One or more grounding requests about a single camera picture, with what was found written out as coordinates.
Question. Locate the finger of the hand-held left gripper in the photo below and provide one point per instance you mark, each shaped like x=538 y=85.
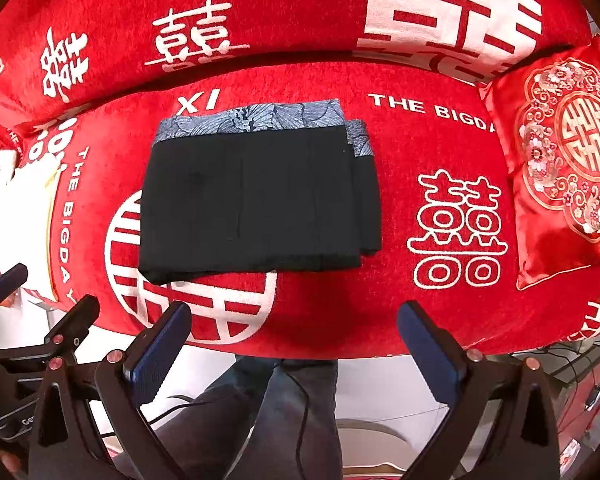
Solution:
x=75 y=317
x=7 y=282

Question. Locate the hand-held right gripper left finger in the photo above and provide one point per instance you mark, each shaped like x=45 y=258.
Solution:
x=156 y=357

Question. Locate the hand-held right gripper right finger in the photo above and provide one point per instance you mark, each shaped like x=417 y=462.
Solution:
x=430 y=357

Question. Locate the black pants with patterned waistband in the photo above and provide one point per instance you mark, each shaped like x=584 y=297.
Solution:
x=255 y=200

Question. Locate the white cloth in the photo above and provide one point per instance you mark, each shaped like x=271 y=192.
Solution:
x=2 y=185

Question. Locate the person's legs in jeans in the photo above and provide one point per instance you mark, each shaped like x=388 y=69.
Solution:
x=230 y=435

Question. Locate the red printed sofa cover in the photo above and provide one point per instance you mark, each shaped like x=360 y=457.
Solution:
x=330 y=310

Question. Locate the red embroidered cushion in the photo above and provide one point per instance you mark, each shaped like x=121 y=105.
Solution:
x=580 y=135

